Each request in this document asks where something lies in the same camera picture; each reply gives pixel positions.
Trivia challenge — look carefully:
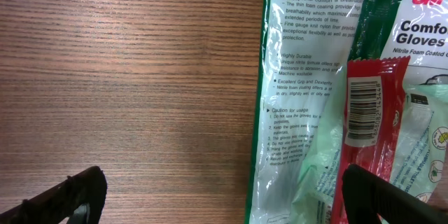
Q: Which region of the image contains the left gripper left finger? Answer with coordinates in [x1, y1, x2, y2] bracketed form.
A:
[1, 166, 107, 224]

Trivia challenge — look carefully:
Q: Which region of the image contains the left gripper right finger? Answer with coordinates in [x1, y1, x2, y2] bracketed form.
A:
[342, 164, 447, 224]

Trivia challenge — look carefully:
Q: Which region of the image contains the red sachet packet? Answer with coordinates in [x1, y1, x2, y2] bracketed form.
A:
[330, 56, 410, 224]

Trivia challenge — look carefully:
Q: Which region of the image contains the green 3M gloves package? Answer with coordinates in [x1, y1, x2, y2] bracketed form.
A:
[245, 0, 447, 223]

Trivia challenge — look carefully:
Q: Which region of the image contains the person's fingertip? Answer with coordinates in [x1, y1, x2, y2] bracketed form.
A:
[428, 155, 448, 214]

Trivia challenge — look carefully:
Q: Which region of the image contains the pale green wipes packet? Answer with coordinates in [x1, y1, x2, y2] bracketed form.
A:
[389, 85, 447, 203]

